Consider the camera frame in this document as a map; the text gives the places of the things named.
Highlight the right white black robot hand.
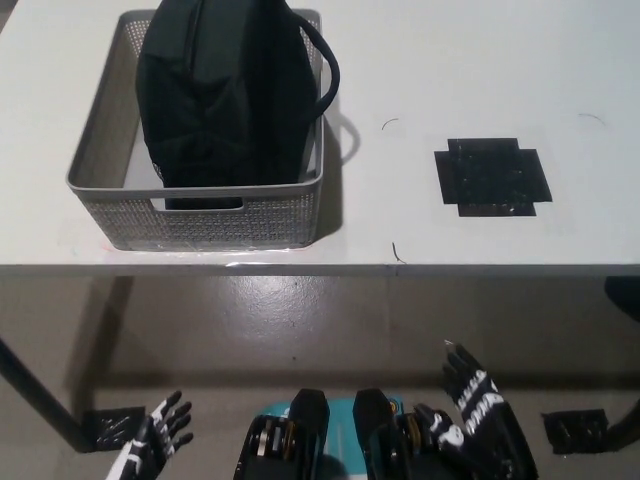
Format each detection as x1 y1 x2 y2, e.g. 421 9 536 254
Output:
413 341 544 480

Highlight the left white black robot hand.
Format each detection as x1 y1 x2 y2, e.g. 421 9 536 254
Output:
102 391 195 480

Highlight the dark green lunch bag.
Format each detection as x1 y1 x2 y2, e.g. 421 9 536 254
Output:
135 0 343 212

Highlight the black metal table leg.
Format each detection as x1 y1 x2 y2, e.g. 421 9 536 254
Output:
607 379 640 440
0 334 96 454

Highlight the black teal robot torso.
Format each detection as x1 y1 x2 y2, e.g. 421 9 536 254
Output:
234 387 451 480

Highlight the clear adhesive tape sheet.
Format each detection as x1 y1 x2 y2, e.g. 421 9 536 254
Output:
107 241 301 270

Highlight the black tape patch on table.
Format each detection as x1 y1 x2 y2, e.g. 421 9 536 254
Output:
433 137 554 219

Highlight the grey perforated plastic basket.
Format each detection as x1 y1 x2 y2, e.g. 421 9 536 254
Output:
64 8 326 251

